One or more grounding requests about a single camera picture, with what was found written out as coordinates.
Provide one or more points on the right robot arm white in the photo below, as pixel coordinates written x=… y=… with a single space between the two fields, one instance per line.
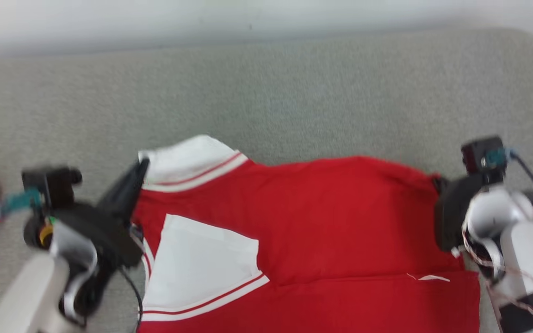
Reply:
x=525 y=249

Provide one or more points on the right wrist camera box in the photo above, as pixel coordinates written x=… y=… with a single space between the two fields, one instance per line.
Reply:
x=477 y=155

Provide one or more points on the red jersey number 23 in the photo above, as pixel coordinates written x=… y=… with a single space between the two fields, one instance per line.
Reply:
x=331 y=217

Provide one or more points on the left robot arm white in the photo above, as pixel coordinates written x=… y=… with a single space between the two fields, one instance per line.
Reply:
x=30 y=291

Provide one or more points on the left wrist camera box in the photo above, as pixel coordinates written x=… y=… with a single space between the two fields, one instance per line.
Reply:
x=56 y=185

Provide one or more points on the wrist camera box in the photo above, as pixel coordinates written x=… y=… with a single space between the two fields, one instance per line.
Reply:
x=477 y=155
x=56 y=185

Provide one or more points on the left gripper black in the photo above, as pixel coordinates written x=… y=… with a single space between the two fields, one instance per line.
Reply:
x=104 y=231

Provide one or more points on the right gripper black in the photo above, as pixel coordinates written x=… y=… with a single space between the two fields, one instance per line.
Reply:
x=451 y=217

